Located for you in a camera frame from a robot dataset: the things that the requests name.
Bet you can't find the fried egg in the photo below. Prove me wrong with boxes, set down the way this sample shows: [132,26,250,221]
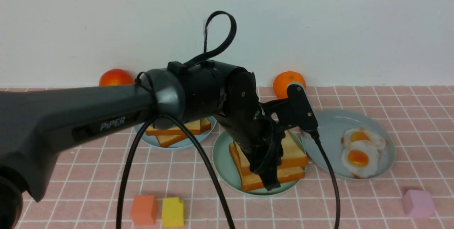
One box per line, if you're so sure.
[341,128,387,152]
[341,140,380,179]

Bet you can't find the fried egg right rear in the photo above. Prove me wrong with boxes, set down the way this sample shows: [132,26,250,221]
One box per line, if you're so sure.
[341,128,387,152]

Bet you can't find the orange block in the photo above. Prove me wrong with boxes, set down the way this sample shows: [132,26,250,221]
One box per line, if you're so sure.
[130,195,158,226]

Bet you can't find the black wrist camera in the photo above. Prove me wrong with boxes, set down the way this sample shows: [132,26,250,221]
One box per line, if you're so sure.
[261,83,319,133]

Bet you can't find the yellow block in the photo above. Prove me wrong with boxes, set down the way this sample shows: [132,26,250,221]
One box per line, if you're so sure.
[162,197,185,228]

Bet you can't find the blue plate with eggs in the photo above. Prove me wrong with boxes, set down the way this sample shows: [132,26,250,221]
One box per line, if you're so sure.
[316,110,396,181]

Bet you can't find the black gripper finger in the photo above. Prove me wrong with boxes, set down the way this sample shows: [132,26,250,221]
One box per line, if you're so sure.
[261,140,283,191]

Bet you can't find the pink checkered tablecloth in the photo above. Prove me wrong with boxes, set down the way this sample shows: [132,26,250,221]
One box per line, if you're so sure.
[16,86,454,229]

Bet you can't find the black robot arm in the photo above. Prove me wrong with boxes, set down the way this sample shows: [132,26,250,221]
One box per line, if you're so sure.
[0,60,283,229]

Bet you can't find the fried egg front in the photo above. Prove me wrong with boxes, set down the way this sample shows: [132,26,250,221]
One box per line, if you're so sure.
[341,140,380,179]

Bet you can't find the orange fruit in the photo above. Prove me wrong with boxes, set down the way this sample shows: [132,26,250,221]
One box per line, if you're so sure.
[273,71,306,99]

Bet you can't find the pink block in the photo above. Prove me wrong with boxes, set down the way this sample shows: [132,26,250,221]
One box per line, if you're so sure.
[402,190,436,219]

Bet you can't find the black cable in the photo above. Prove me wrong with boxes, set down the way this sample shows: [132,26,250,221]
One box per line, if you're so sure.
[116,11,341,229]

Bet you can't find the red yellow pomegranate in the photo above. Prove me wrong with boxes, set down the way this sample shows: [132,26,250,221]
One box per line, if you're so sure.
[99,69,134,86]

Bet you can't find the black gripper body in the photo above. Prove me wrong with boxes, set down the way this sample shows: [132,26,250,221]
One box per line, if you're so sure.
[214,71,285,173]

